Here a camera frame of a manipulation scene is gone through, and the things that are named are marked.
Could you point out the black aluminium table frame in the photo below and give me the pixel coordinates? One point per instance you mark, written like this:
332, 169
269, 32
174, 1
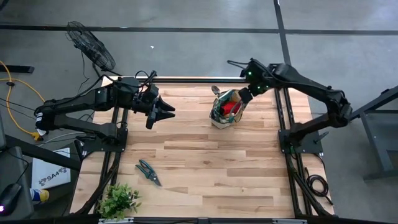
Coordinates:
192, 80

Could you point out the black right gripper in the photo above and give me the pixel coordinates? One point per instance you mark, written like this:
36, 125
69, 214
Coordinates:
245, 96

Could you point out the black computer mouse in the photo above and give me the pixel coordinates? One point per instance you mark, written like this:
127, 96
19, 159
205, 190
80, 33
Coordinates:
11, 197

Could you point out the green pruning shears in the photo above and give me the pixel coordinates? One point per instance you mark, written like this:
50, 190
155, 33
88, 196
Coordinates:
148, 172

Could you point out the white printed box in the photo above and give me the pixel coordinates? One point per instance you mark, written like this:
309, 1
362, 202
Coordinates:
49, 174

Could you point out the yellow and blue object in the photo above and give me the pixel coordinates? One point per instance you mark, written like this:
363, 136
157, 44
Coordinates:
42, 196

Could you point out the silver edge bracket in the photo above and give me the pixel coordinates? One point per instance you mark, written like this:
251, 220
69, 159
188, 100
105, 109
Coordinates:
289, 221
115, 221

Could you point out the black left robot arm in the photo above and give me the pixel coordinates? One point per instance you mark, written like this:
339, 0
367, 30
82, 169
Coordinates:
77, 102

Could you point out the black floor fan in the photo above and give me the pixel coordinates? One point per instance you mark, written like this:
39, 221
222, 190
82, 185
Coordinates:
90, 46

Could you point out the dark desk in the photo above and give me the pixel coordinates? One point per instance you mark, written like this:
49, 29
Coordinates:
12, 168

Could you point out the green artificial plant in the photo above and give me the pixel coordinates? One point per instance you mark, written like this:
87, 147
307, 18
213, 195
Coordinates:
118, 200

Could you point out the grey metal stand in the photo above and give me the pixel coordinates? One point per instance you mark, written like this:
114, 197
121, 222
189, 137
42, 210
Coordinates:
377, 146

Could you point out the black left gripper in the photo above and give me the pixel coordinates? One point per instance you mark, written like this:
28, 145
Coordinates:
144, 98

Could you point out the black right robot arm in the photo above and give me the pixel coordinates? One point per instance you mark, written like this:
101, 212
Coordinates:
311, 87

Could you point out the beige green-trimmed gardening bag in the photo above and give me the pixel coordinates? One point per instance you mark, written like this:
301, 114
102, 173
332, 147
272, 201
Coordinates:
222, 123

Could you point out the red gardening gloves bundle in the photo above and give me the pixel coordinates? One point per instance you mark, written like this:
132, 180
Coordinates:
230, 107

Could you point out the black floor bar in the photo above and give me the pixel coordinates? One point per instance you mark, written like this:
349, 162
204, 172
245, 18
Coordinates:
18, 69

